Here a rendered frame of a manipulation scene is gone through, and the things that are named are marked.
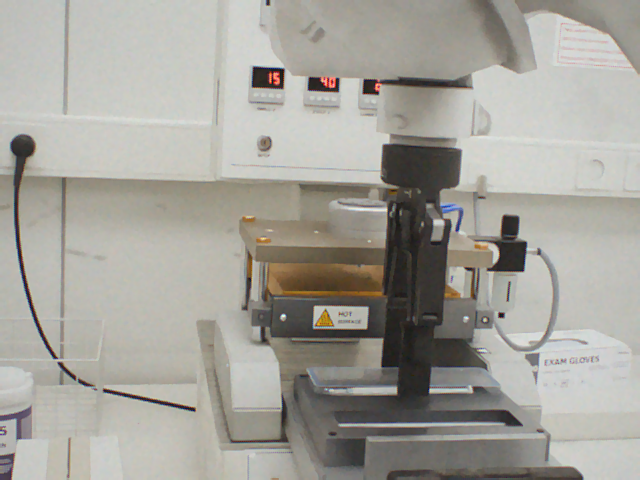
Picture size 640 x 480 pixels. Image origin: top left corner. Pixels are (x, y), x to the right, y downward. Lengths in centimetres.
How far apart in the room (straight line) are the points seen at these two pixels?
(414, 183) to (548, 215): 95
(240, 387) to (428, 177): 28
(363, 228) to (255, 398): 25
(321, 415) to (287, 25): 34
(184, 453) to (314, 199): 41
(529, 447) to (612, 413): 77
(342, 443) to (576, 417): 79
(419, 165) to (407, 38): 49
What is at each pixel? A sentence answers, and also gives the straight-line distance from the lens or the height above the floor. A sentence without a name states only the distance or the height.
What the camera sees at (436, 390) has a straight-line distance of 87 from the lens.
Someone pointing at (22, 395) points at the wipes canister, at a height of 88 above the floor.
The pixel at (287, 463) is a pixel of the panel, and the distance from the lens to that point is 91.
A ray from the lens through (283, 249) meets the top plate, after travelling 96.
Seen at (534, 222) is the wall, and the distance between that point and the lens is 174.
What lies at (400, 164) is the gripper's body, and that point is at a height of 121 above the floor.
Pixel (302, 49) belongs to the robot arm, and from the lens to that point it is 73.
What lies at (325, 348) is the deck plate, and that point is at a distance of 123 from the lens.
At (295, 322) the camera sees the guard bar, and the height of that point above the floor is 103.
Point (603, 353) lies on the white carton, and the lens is 162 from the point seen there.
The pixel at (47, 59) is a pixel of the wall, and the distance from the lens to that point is 155.
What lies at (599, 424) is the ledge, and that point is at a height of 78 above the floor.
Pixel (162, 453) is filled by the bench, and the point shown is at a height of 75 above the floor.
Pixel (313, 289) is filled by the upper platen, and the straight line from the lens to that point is 99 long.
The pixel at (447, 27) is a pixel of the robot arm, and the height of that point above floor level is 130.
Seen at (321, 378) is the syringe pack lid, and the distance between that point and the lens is 87.
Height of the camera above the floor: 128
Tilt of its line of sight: 10 degrees down
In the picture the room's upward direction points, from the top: 4 degrees clockwise
